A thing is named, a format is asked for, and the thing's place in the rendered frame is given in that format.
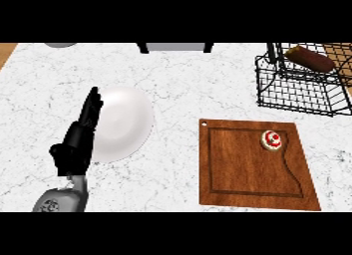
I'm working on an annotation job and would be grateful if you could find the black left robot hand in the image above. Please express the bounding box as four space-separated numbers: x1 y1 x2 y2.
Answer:
47 86 105 177

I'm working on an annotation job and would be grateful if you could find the brown wooden cutting board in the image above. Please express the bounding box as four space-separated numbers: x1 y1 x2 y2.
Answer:
197 118 322 212

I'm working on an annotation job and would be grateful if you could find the brown sweet potato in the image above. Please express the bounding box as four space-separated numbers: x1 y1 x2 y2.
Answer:
282 45 337 74

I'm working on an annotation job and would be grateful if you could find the white plate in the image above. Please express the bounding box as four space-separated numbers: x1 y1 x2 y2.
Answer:
90 86 157 164

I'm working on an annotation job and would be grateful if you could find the grey round object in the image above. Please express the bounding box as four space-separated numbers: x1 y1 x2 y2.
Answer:
43 42 78 49

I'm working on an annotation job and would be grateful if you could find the grey appliance with black legs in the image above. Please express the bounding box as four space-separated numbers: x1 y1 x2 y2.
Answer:
136 42 214 55

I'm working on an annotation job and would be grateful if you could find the red and white cupcake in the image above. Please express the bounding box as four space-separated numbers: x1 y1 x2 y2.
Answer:
259 129 284 151

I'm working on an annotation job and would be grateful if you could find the black wire tiered basket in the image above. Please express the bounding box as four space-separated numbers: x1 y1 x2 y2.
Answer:
253 42 352 118

